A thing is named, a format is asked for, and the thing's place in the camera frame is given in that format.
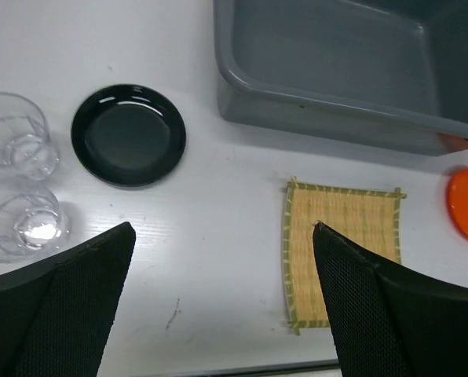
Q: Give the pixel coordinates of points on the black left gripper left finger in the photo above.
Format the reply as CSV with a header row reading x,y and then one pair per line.
x,y
56,314

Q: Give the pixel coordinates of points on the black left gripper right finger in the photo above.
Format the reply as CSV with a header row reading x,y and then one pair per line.
x,y
387,319

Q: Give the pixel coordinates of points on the woven bamboo mat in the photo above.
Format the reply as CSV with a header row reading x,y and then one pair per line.
x,y
368,217

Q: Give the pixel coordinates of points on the black round plate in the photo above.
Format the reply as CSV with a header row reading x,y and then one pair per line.
x,y
128,135

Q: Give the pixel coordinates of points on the grey plastic bin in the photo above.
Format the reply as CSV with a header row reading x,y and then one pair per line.
x,y
389,74

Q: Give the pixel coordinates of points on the clear plastic cup lower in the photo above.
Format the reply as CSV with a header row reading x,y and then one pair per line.
x,y
33,223

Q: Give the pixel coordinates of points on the clear plastic cup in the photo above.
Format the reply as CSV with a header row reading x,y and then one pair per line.
x,y
33,223
26,145

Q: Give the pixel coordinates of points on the clear plastic cup upper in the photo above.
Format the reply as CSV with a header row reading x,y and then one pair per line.
x,y
26,145

